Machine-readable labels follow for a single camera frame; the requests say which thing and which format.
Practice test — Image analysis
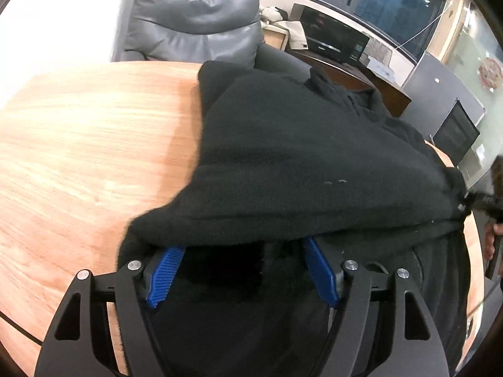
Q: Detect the black fleece garment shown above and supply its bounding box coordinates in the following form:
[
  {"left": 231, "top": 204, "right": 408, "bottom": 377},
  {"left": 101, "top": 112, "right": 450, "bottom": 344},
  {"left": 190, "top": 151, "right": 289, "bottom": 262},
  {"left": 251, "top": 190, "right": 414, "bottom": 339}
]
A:
[{"left": 119, "top": 61, "right": 471, "bottom": 376}]

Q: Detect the white bag on cabinet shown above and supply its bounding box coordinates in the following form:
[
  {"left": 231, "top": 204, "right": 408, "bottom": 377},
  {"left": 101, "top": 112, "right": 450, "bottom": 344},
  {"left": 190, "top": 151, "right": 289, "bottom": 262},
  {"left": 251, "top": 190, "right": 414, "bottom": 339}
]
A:
[{"left": 260, "top": 6, "right": 308, "bottom": 50}]

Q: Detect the person's right hand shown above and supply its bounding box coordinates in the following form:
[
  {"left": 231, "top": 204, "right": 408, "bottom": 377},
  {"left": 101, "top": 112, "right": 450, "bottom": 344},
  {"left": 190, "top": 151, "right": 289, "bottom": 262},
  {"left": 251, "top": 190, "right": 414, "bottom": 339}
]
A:
[{"left": 484, "top": 221, "right": 503, "bottom": 260}]

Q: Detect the dark wooden side cabinet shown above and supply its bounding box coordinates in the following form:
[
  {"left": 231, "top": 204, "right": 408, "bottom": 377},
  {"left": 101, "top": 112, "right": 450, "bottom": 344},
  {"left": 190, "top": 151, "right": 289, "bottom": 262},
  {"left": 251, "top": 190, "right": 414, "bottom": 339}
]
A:
[{"left": 286, "top": 49, "right": 412, "bottom": 117}]

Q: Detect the grey leather armchair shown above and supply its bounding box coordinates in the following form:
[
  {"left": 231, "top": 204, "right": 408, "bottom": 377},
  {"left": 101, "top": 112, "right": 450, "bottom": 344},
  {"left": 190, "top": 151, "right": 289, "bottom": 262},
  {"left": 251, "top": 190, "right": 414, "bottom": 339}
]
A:
[{"left": 117, "top": 0, "right": 310, "bottom": 83}]

